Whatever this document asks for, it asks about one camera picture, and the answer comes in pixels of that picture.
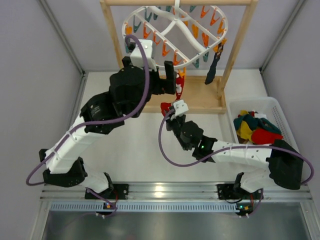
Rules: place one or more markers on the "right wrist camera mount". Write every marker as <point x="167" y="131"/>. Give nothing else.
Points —
<point x="179" y="109"/>

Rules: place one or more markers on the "yellow sock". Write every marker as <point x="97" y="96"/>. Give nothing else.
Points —
<point x="244" y="131"/>

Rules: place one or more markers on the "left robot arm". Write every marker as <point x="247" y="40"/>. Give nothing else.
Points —
<point x="65" y="167"/>

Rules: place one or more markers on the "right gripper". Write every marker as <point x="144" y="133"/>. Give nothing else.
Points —
<point x="173" y="122"/>

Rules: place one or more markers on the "teal sock in basket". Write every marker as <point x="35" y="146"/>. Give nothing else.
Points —
<point x="255" y="122"/>

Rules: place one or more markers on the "white plastic basket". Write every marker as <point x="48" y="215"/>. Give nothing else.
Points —
<point x="269" y="107"/>

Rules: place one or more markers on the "grey slotted cable duct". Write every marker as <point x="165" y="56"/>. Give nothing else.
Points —
<point x="148" y="207"/>

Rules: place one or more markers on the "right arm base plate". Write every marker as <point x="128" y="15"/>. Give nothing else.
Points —
<point x="227" y="191"/>

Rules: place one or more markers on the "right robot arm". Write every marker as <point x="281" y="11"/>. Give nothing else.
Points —
<point x="275" y="164"/>

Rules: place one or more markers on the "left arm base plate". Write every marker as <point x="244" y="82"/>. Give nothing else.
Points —
<point x="116" y="191"/>

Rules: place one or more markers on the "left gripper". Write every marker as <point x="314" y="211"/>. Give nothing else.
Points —
<point x="157" y="81"/>

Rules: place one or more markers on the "red sock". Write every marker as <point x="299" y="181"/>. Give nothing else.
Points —
<point x="180" y="82"/>
<point x="262" y="137"/>

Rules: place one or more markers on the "white oval clip hanger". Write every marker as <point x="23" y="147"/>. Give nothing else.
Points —
<point x="184" y="35"/>

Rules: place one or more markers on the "aluminium rail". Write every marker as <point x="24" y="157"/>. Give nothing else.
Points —
<point x="176" y="191"/>

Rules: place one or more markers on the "wooden hanger stand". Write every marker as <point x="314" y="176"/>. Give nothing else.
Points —
<point x="200" y="98"/>

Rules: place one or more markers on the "black sock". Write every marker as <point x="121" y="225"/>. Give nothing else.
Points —
<point x="213" y="67"/>

